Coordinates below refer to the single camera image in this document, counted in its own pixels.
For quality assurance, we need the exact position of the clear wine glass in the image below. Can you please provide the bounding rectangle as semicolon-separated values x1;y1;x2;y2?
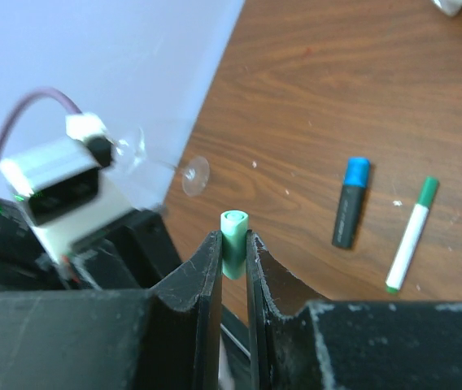
111;128;211;197

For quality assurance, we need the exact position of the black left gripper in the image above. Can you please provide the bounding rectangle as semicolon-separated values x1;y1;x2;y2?
0;198;181;291

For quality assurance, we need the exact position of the dark green pen cap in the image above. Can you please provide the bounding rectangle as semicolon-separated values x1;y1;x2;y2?
416;176;439;209

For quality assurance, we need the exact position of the blue highlighter cap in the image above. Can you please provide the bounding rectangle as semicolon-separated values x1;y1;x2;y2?
343;157;371;189

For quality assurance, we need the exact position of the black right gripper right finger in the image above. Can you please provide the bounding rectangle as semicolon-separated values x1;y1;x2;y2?
246;232;462;389

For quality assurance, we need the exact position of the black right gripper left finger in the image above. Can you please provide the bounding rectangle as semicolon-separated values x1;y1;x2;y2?
0;231;222;389

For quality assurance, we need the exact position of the white pen green tip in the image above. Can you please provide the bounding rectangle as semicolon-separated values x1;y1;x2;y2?
386;203;429;294

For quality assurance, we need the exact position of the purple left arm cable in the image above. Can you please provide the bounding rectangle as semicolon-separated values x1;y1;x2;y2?
0;85;84;196

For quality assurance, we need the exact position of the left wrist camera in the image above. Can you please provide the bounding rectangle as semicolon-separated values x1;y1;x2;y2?
0;113;133;264

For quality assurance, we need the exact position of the black blue highlighter pen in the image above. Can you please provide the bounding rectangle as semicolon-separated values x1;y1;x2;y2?
332;185;366;249

